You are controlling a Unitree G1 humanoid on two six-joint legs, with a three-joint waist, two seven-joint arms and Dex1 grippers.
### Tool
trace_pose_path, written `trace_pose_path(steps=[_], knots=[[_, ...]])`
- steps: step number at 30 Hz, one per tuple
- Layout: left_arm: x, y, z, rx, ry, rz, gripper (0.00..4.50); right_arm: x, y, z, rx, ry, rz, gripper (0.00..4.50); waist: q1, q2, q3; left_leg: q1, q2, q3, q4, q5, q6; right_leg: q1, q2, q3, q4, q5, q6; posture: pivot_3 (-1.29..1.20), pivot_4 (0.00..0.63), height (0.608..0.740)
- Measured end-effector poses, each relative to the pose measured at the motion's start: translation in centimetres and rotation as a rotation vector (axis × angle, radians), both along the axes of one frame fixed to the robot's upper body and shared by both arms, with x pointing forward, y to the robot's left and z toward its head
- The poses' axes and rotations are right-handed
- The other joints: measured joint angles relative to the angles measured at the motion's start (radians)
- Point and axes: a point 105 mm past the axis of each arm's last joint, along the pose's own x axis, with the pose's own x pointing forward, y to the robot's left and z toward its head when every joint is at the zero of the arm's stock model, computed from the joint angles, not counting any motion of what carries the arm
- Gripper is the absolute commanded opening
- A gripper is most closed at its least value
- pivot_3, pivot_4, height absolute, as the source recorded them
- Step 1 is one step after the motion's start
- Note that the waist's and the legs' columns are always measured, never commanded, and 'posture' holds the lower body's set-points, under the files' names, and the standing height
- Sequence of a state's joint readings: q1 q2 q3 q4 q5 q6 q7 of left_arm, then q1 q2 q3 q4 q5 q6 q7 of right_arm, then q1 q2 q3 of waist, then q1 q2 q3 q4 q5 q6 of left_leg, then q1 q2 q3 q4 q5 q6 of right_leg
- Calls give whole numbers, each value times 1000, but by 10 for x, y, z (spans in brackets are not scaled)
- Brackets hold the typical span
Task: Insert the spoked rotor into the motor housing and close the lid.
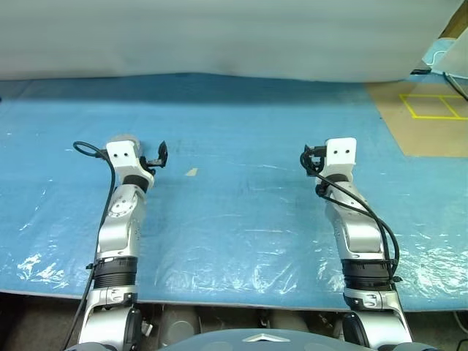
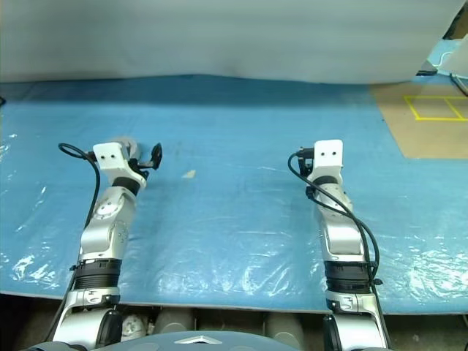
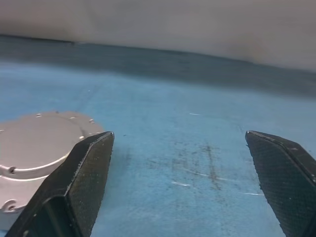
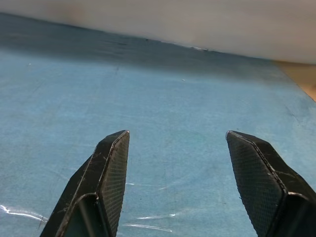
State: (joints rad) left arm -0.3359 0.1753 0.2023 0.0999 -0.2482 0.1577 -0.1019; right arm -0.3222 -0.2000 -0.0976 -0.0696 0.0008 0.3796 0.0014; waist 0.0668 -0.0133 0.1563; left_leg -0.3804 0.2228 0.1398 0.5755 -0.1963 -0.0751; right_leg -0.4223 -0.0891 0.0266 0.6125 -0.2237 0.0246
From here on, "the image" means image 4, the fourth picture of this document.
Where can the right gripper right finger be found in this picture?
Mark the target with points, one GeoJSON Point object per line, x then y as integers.
{"type": "Point", "coordinates": [266, 185]}

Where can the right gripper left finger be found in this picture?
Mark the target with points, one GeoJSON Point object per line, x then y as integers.
{"type": "Point", "coordinates": [98, 185]}

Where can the blue table mat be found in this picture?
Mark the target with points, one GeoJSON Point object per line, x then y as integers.
{"type": "Point", "coordinates": [172, 111]}

